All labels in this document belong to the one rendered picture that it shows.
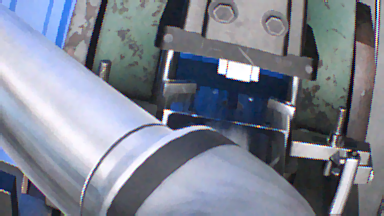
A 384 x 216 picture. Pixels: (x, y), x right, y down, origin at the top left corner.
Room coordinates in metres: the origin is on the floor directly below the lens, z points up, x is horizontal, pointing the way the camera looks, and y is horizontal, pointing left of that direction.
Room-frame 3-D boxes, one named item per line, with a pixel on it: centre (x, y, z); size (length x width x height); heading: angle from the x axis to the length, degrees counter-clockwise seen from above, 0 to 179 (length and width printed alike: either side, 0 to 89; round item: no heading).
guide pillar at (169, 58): (1.31, 0.04, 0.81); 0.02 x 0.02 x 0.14; 0
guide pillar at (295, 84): (1.31, -0.13, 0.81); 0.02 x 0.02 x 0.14; 0
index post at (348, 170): (1.12, -0.22, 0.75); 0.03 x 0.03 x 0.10; 0
